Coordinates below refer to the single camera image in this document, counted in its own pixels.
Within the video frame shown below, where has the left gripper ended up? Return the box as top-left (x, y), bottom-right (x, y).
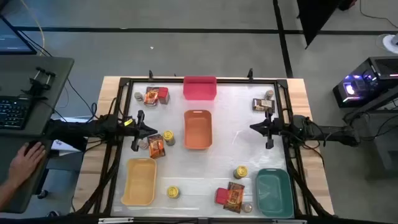
top-left (121, 110), bottom-right (158, 152)

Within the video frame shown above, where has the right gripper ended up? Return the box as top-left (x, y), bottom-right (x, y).
top-left (249, 109), bottom-right (293, 149)

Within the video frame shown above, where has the orange foil spice packet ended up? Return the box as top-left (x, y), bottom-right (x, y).
top-left (147, 134), bottom-right (167, 160)
top-left (143, 86), bottom-right (160, 107)
top-left (223, 181), bottom-right (246, 214)

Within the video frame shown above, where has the yellow lid spice jar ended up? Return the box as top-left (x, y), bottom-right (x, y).
top-left (167, 185), bottom-right (181, 200)
top-left (233, 165), bottom-right (249, 180)
top-left (162, 129), bottom-right (176, 147)

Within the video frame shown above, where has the brown white-label spice packet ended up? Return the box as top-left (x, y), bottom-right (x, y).
top-left (252, 98), bottom-right (276, 113)

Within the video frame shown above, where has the red smoked paprika tin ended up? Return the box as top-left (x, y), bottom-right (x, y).
top-left (157, 86), bottom-right (170, 105)
top-left (215, 187), bottom-right (229, 205)

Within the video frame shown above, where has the person's forearm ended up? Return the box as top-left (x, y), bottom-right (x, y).
top-left (0, 179), bottom-right (20, 211)

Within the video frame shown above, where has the white glossy table sheet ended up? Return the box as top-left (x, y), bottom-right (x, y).
top-left (110, 81), bottom-right (289, 218)

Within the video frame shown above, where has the orange plastic bin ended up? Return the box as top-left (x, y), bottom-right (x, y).
top-left (183, 109), bottom-right (213, 151)

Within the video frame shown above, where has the yellow plastic bin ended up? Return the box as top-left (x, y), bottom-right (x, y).
top-left (120, 157), bottom-right (157, 207)

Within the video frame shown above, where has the red plastic bin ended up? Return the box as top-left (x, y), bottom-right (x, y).
top-left (183, 76), bottom-right (218, 101)

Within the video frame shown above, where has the teal plastic bin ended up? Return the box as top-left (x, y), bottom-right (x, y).
top-left (256, 168), bottom-right (295, 218)

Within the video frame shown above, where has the white paper sheet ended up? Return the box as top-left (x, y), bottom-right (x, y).
top-left (49, 116), bottom-right (91, 157)

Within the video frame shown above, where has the black lit computer tower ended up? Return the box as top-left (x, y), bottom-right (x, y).
top-left (331, 55), bottom-right (398, 109)

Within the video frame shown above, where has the grey equipment stand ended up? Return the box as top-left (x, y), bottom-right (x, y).
top-left (341, 90), bottom-right (398, 181)

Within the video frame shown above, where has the person's hand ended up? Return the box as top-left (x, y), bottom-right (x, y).
top-left (7, 142), bottom-right (47, 187)

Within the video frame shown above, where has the black backlit keyboard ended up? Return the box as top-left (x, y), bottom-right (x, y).
top-left (0, 96), bottom-right (32, 131)

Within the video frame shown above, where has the grey desk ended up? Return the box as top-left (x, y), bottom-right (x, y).
top-left (0, 55), bottom-right (75, 214)

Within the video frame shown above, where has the white fan base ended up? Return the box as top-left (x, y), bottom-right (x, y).
top-left (375, 32), bottom-right (398, 55)

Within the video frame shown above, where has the computer monitor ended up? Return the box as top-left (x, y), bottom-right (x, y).
top-left (0, 14), bottom-right (38, 56)

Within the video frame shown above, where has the black table frame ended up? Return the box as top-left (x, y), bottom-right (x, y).
top-left (74, 70), bottom-right (333, 218)

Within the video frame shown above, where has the silver bottom bracket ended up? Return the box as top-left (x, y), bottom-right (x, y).
top-left (98, 217), bottom-right (135, 224)
top-left (272, 218), bottom-right (307, 224)

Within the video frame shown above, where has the black desk clamp mount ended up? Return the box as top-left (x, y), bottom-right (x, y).
top-left (21, 66), bottom-right (57, 101)

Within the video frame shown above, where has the yellow cable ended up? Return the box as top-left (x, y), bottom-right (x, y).
top-left (19, 0), bottom-right (46, 57)

